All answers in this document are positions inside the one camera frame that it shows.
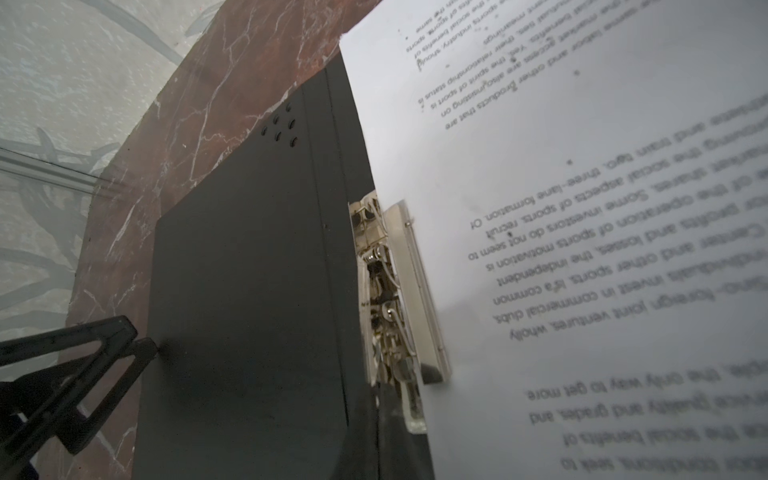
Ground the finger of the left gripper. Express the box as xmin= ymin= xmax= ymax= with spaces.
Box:
xmin=1 ymin=316 xmax=138 ymax=420
xmin=1 ymin=338 xmax=157 ymax=479

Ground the aluminium frame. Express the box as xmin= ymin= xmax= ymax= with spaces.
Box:
xmin=1 ymin=148 xmax=99 ymax=195

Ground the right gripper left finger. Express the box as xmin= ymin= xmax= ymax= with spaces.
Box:
xmin=330 ymin=384 xmax=379 ymax=480

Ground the blue folder black inside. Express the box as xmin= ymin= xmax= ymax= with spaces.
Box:
xmin=131 ymin=50 xmax=451 ymax=480

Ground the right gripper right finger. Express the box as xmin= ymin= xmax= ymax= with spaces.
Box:
xmin=379 ymin=384 xmax=434 ymax=480

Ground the paper sheet back top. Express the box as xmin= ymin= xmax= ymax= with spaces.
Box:
xmin=340 ymin=1 xmax=767 ymax=479

